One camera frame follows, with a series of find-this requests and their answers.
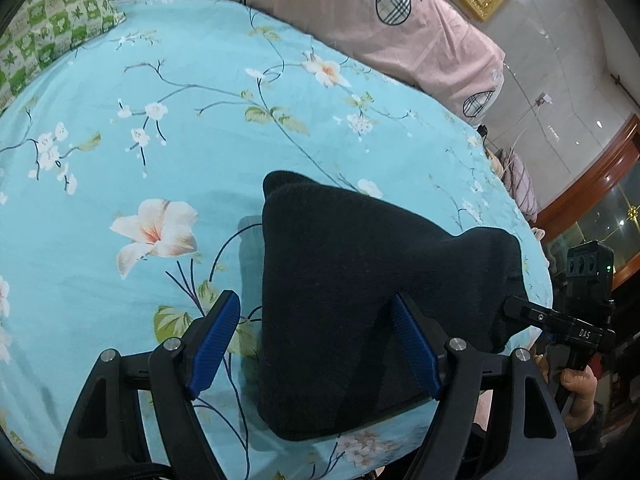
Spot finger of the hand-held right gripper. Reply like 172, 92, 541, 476
502, 297, 572, 335

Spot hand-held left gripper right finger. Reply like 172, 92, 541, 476
391, 292, 576, 480

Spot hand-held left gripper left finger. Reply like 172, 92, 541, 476
52, 290, 241, 480

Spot black pants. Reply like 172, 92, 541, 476
257, 170, 531, 442

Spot person's right forearm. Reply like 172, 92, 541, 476
567, 402, 608, 461

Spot person's right hand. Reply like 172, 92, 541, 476
559, 364, 599, 413

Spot wooden glass cabinet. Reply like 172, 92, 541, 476
535, 112, 640, 291

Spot striped pink cloth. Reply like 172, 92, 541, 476
502, 147, 540, 221

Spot blue floral bed sheet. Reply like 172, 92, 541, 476
0, 0, 553, 480

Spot pink quilt with plaid hearts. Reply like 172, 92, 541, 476
102, 0, 507, 120

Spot green checked pillow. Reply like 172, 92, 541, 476
0, 0, 127, 111

